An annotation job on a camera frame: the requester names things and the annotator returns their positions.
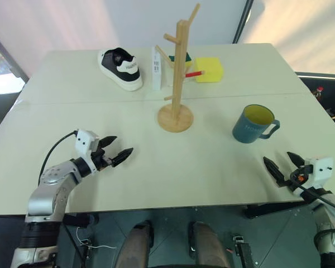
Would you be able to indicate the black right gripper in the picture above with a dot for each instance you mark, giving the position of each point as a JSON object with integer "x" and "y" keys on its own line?
{"x": 299, "y": 176}

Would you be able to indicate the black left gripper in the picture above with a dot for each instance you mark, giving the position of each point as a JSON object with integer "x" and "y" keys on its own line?
{"x": 99, "y": 159}

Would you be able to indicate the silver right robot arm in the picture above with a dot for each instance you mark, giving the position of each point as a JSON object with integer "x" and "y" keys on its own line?
{"x": 333, "y": 202}

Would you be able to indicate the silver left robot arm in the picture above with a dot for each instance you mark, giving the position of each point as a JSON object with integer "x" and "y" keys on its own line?
{"x": 50, "y": 190}

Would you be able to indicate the wooden mug tree stand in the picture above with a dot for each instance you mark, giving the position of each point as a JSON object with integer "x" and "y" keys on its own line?
{"x": 177, "y": 83}

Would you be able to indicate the red elongated object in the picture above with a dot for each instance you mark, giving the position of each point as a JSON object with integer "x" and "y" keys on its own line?
{"x": 193, "y": 74}

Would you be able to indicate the blue mug yellow inside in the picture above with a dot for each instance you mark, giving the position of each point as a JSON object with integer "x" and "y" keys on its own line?
{"x": 245, "y": 128}

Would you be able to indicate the black and white sneaker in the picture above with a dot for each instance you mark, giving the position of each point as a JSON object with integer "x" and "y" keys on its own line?
{"x": 123, "y": 72}

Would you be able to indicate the red capped bottle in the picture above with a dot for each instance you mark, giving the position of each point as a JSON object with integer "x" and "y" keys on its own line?
{"x": 319, "y": 93}

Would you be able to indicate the white upright box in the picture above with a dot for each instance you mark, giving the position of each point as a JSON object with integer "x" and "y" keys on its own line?
{"x": 156, "y": 75}

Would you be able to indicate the brown rounded leg cover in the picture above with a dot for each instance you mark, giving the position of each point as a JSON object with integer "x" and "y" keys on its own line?
{"x": 208, "y": 245}
{"x": 135, "y": 245}

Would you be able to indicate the green and yellow scrub sponge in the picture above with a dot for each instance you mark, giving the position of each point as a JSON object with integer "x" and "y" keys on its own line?
{"x": 187, "y": 59}

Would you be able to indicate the yellow sponge block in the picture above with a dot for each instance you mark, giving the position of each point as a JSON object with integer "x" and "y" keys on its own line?
{"x": 212, "y": 69}

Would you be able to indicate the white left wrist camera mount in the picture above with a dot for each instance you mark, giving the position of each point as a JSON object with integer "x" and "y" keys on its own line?
{"x": 83, "y": 143}

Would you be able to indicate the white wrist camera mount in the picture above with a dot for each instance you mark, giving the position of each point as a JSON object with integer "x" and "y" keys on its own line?
{"x": 322, "y": 167}
{"x": 83, "y": 143}

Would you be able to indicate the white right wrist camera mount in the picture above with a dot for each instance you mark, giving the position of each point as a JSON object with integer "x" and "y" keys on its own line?
{"x": 322, "y": 167}

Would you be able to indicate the black table frame bar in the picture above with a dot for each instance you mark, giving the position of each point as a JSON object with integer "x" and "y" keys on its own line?
{"x": 78, "y": 220}
{"x": 273, "y": 208}

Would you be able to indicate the black metal floor bracket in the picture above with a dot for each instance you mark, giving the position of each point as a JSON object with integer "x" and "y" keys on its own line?
{"x": 244, "y": 251}

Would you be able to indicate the black window frame post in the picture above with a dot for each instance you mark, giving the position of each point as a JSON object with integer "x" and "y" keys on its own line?
{"x": 243, "y": 21}

